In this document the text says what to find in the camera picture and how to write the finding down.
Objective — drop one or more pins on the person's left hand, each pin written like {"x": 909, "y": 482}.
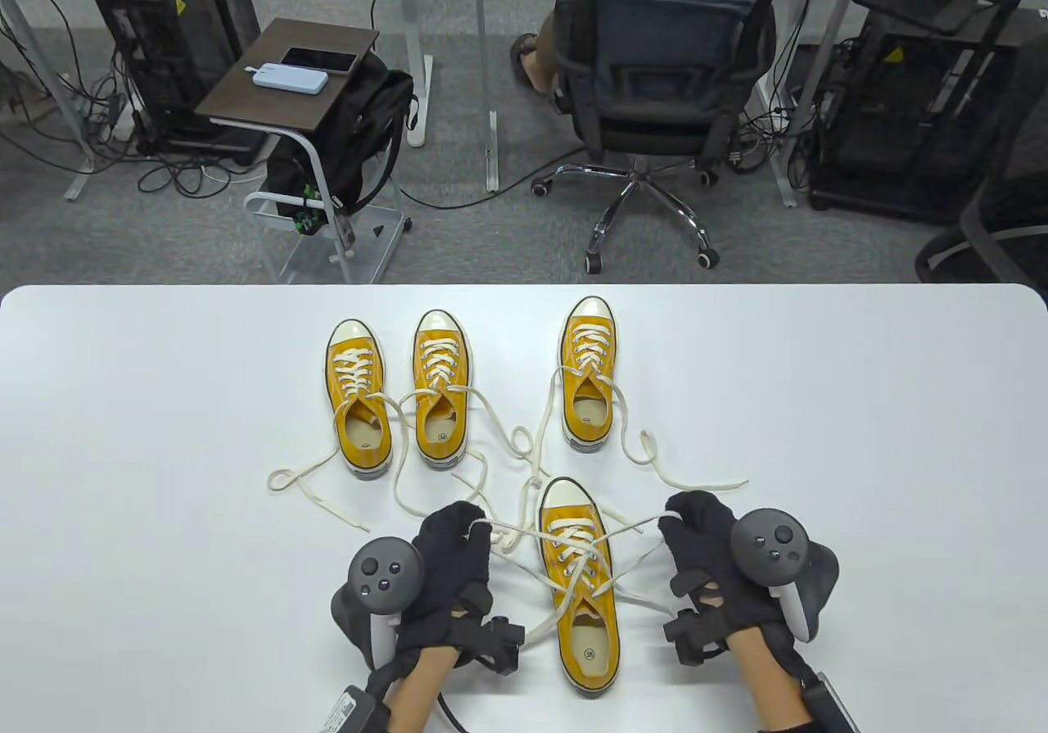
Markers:
{"x": 450, "y": 569}

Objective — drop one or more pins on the black office chair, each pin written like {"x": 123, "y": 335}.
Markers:
{"x": 663, "y": 78}

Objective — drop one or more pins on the grey hand controller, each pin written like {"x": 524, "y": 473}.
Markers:
{"x": 770, "y": 545}
{"x": 385, "y": 573}

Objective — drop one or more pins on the white shoe laces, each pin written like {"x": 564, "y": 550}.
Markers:
{"x": 573, "y": 549}
{"x": 589, "y": 348}

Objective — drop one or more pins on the yellow sneaker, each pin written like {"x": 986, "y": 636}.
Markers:
{"x": 356, "y": 373}
{"x": 514, "y": 436}

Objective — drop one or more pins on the light blue power bank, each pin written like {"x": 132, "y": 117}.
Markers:
{"x": 291, "y": 78}

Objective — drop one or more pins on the person's right hand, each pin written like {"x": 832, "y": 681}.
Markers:
{"x": 712, "y": 545}

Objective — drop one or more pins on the person's left forearm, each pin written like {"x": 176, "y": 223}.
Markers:
{"x": 422, "y": 688}

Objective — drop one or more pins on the person's right forearm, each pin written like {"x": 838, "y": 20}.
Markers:
{"x": 765, "y": 680}

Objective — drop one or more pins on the black mesh chair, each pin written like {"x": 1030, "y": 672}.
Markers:
{"x": 1007, "y": 217}

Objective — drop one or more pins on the green backpack charm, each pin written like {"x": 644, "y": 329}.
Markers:
{"x": 307, "y": 221}

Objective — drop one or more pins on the white desk leg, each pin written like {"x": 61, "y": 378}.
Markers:
{"x": 784, "y": 168}
{"x": 492, "y": 151}
{"x": 79, "y": 184}
{"x": 419, "y": 110}

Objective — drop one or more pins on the white power strip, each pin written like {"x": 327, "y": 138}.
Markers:
{"x": 123, "y": 128}

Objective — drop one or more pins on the brown side table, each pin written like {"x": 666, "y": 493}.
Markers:
{"x": 270, "y": 98}

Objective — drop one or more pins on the black backpack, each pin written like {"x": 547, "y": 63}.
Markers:
{"x": 360, "y": 135}

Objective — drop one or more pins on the black smartphone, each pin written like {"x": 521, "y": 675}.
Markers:
{"x": 319, "y": 59}

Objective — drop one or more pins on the black computer tower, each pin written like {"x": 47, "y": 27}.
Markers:
{"x": 901, "y": 127}
{"x": 180, "y": 37}

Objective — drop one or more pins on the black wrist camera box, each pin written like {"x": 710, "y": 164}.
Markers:
{"x": 356, "y": 712}
{"x": 831, "y": 704}

